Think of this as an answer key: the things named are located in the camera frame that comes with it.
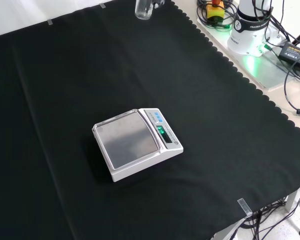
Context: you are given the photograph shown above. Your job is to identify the clear glass beaker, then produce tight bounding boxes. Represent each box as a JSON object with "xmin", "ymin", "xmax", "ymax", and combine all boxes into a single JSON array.
[{"xmin": 134, "ymin": 0, "xmax": 155, "ymax": 21}]

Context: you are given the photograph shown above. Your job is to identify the white electronic balance steel pan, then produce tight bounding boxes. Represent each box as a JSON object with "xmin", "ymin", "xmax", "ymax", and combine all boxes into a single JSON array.
[{"xmin": 91, "ymin": 107, "xmax": 185, "ymax": 183}]

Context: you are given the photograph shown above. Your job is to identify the yellow stop button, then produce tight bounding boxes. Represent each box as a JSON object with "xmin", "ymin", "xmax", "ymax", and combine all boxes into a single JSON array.
[{"xmin": 206, "ymin": 0, "xmax": 226, "ymax": 21}]

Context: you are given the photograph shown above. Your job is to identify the black cloth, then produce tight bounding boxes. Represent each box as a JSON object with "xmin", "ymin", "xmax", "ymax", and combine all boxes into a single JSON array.
[{"xmin": 0, "ymin": 0, "xmax": 300, "ymax": 240}]

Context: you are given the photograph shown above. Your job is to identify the black power adapter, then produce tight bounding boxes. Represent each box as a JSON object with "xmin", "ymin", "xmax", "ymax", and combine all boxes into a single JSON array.
[{"xmin": 277, "ymin": 41, "xmax": 300, "ymax": 73}]

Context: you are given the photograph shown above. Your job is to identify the white table leg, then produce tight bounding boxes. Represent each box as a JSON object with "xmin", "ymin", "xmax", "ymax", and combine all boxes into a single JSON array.
[{"xmin": 284, "ymin": 189, "xmax": 300, "ymax": 214}]

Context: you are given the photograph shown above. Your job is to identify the black cable bundle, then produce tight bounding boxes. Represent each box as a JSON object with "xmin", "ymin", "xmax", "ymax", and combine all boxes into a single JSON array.
[{"xmin": 196, "ymin": 0, "xmax": 238, "ymax": 31}]

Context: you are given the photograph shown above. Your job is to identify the black adapter cable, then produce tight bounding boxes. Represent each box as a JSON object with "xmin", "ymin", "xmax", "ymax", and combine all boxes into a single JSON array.
[{"xmin": 283, "ymin": 56, "xmax": 300, "ymax": 116}]

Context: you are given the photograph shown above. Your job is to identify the black cables under table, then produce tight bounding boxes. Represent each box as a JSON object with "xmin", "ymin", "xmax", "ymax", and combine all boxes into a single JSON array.
[{"xmin": 239, "ymin": 197, "xmax": 300, "ymax": 240}]

